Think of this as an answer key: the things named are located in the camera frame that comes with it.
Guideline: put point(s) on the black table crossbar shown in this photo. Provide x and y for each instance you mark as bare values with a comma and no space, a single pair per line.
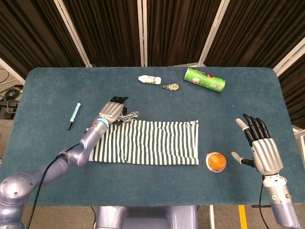
256,205

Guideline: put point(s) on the dark fabric screen panel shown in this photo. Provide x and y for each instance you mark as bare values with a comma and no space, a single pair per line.
35,31
181,31
295,95
257,31
107,31

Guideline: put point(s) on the yellow floor tape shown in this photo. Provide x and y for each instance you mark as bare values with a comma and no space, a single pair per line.
242,218

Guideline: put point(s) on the left lavender robot arm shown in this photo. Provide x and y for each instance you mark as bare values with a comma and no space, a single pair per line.
78,155

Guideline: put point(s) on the white metal frame bar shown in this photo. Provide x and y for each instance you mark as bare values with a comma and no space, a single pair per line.
13,70

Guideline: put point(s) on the orange jelly cup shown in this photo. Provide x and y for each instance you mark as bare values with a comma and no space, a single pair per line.
216,161

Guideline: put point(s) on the green marker pen black cap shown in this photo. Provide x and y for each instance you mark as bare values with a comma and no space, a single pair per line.
74,115

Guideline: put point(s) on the green chip can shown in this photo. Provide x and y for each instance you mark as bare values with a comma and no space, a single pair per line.
205,80

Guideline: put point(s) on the white table leg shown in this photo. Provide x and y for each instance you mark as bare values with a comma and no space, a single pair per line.
211,217

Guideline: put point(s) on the white metal rack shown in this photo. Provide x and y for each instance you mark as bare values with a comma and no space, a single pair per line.
300,138

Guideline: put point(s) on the correction tape dispenser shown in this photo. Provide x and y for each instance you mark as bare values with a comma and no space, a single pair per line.
172,87

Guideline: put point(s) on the lavender robot torso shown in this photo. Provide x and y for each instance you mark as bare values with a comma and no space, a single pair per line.
147,219

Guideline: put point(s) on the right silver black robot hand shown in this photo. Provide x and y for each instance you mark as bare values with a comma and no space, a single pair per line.
268,157

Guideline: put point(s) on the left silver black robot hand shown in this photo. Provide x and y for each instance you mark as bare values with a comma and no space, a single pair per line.
111,111

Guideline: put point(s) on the small white plastic bottle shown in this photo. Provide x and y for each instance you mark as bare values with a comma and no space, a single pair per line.
150,79

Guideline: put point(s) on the black white striped t-shirt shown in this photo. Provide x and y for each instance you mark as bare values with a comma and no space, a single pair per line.
155,143

